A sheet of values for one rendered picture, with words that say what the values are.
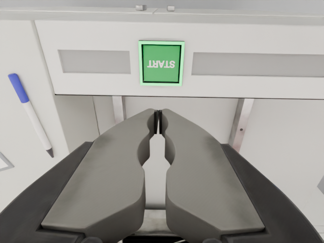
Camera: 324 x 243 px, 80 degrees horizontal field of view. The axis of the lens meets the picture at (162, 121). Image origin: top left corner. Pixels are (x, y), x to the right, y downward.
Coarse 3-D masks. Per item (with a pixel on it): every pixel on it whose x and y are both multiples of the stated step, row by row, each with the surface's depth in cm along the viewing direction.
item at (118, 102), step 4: (112, 96) 39; (116, 96) 39; (120, 96) 39; (112, 100) 40; (116, 100) 40; (120, 100) 40; (124, 100) 43; (116, 104) 40; (120, 104) 40; (124, 104) 43; (116, 108) 41; (120, 108) 41; (124, 108) 43; (116, 112) 41; (120, 112) 41; (124, 112) 43; (116, 116) 42; (120, 116) 42; (124, 116) 43; (116, 120) 42; (120, 120) 42
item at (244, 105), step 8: (240, 104) 42; (248, 104) 40; (240, 112) 42; (248, 112) 41; (240, 120) 42; (232, 128) 46; (240, 128) 43; (232, 136) 46; (240, 136) 44; (232, 144) 46; (240, 144) 46
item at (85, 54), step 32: (64, 32) 23; (96, 32) 23; (128, 32) 23; (160, 32) 23; (192, 32) 23; (224, 32) 23; (256, 32) 23; (288, 32) 23; (320, 32) 23; (64, 64) 26; (96, 64) 26; (128, 64) 26; (192, 64) 26; (224, 64) 26; (256, 64) 26; (288, 64) 25; (320, 64) 25; (192, 96) 28; (224, 96) 27; (256, 96) 27; (288, 96) 27; (320, 96) 27
